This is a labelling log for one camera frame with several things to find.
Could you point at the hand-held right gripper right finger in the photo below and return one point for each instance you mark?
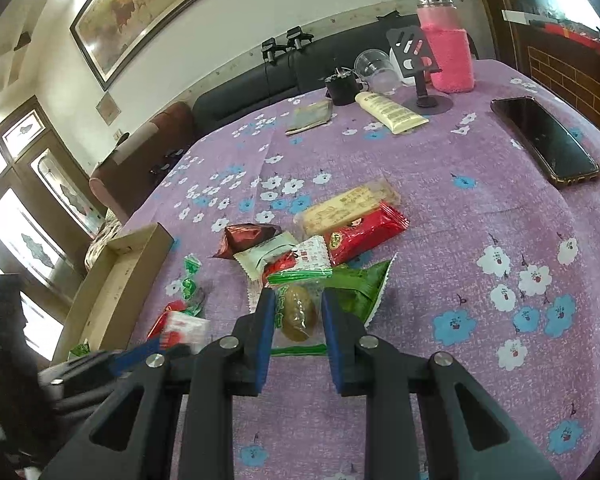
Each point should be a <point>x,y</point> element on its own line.
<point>330,345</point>

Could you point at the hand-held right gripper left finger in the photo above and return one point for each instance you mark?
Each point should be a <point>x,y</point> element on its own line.
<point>264,345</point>

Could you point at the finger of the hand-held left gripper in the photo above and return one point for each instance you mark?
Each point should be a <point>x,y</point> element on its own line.
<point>85,402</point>
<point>130,356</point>

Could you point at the clear green-trimmed snack packet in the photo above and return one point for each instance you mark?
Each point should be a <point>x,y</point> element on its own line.
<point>300,310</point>

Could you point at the green white-print snack packet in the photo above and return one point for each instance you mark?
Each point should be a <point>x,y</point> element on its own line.
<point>80,350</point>

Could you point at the red and white snack packet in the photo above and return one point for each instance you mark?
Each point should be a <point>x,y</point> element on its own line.
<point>180,327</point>

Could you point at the plain green snack packet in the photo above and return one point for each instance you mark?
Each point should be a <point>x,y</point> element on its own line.
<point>360,290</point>

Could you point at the cardboard box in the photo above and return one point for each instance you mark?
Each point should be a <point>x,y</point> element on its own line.
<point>125,270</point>

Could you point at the pale green snack packet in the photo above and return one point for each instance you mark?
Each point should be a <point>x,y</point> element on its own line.
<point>265,256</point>

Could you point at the white red-label snack packet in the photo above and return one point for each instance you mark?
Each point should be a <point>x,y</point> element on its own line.
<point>310,256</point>

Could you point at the small green candy wrapper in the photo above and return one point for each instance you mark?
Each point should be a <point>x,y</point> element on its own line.
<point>190,285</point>

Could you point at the dark red snack packet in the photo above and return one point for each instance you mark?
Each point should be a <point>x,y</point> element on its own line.
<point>242,240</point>

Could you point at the bright red snack packet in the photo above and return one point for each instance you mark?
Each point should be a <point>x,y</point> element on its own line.
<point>365,235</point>

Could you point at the long beige snack packet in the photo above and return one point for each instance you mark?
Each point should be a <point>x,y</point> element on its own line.
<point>340,207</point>

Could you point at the patterned cloth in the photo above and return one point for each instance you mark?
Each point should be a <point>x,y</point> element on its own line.
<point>102,240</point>

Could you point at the wooden glass-panel door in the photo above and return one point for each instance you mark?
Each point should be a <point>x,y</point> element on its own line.
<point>25,170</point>

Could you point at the purple floral tablecloth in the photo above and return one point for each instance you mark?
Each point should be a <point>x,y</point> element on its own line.
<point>430,185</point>

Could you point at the brown armchair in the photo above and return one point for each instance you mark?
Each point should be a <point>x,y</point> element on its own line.
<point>145,160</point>

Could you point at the flat grey-green packet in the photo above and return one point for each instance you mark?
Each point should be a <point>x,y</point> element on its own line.
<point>310,117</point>

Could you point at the cream tube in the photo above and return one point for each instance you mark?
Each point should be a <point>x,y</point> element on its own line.
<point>390,112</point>

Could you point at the small black pot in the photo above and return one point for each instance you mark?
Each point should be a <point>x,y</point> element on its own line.
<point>342,92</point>

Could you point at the black sofa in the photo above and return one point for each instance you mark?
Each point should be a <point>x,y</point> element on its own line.
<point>240,85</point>

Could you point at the white container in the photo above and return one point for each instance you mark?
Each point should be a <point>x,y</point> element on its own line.
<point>396,74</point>

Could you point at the clear plastic cup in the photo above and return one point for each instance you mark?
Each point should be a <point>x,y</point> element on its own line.
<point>375,67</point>

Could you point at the black clamp device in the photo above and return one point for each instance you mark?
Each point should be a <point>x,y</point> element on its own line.
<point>299,37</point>
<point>271,51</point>

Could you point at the black smartphone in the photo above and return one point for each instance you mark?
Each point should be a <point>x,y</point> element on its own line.
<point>545,140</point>

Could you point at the black phone stand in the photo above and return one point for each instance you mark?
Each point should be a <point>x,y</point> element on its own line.
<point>410,42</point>

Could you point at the bottle with pink sleeve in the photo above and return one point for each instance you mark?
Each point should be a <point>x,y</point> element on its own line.
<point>447,55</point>

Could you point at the brown wooden cabinet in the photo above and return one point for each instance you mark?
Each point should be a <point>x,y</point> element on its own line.
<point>555,75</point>

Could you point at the wall plate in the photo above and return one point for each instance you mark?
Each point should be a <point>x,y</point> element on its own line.
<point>107,109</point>

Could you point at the framed wall painting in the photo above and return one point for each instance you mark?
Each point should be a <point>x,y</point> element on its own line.
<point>145,5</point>

